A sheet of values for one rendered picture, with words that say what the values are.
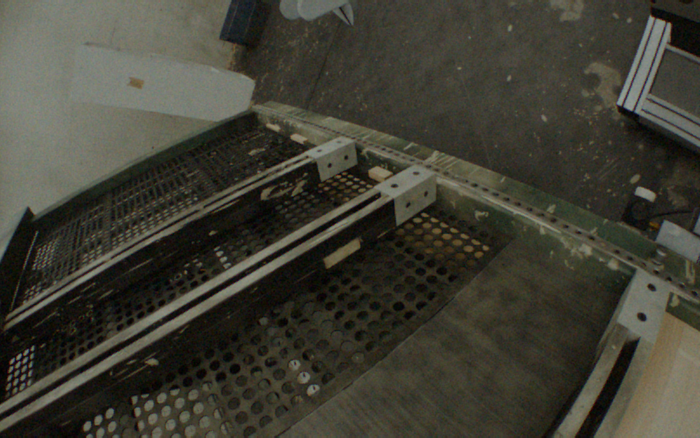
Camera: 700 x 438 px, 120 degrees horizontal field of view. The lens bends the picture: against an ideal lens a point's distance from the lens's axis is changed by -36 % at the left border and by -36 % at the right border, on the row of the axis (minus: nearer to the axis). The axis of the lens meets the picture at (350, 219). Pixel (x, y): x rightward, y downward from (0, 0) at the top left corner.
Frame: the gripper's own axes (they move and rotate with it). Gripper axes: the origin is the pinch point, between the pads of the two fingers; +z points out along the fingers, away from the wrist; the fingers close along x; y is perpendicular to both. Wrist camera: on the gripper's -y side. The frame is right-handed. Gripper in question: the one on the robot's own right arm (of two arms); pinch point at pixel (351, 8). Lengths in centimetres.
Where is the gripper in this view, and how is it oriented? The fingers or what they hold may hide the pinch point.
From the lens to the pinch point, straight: 34.0
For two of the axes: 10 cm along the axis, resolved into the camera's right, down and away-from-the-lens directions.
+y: -6.6, 7.5, 0.1
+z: 4.8, 4.2, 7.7
